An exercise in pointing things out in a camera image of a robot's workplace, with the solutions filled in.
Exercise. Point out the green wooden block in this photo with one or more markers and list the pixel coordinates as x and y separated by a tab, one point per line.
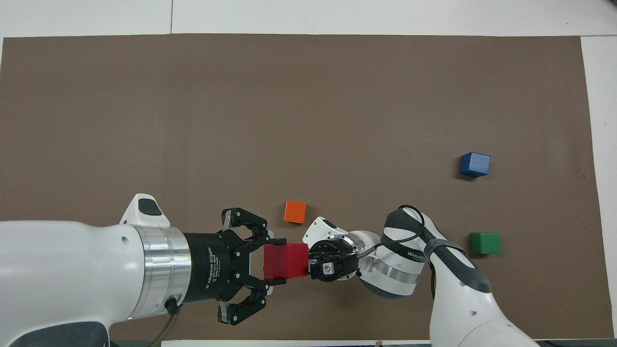
486	243

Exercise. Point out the red wooden block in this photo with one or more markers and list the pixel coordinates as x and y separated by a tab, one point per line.
287	261

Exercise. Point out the brown table mat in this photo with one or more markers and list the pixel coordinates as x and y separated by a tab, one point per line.
308	120

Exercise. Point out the blue wooden block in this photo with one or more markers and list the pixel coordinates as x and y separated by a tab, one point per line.
475	164

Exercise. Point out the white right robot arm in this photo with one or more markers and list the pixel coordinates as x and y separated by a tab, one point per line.
458	299

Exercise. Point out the orange wooden block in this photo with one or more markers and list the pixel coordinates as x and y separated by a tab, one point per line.
295	212

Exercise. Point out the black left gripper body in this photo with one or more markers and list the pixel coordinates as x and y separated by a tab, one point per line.
212	267

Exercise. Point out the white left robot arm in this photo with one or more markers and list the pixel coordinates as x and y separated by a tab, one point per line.
72	270

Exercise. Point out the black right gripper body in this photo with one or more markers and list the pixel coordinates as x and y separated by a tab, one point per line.
340	253

